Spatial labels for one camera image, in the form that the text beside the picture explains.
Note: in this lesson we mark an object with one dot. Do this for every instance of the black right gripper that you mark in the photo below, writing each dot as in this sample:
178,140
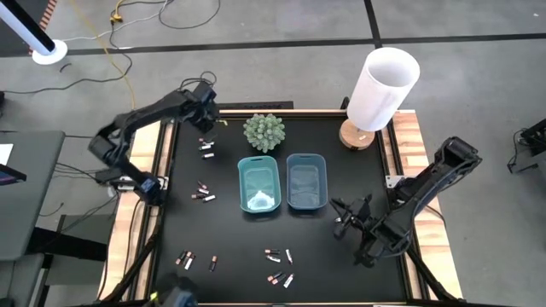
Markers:
364,215

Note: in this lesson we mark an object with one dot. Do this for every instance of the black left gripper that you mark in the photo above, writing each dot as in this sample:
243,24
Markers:
202,115

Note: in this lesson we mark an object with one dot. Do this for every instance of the blue plastic bin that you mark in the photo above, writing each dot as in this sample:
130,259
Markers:
306,183

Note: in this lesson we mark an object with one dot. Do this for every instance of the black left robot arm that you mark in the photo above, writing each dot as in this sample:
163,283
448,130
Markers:
141,115

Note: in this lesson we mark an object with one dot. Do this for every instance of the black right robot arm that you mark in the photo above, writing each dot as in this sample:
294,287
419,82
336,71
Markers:
452,158

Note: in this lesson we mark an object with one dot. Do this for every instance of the potted green succulent plant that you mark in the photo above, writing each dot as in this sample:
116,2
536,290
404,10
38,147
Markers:
264,132

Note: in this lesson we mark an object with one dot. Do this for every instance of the teal plastic bin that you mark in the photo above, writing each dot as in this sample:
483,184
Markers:
259,187

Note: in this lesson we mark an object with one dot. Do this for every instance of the white shade table lamp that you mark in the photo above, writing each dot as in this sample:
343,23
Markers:
384,89

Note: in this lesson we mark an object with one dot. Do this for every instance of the dark blue blurred object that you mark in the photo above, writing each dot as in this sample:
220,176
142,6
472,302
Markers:
179,294

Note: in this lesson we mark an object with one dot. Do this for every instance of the pole with round white base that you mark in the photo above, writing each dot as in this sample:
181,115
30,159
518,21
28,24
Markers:
49,52

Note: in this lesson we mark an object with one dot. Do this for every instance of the grey desk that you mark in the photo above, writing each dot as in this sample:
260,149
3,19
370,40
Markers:
30,204

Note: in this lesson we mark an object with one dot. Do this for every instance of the dark tablet device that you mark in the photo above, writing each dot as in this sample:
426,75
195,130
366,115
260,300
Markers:
10,175

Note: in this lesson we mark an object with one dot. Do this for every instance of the white paper sheet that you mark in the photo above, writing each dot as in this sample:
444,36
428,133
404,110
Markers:
5,154

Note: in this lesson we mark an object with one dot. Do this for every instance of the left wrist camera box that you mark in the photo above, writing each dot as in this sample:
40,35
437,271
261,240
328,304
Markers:
205,91

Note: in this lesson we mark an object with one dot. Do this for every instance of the black metal table frame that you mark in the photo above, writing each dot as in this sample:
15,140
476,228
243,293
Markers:
133,257

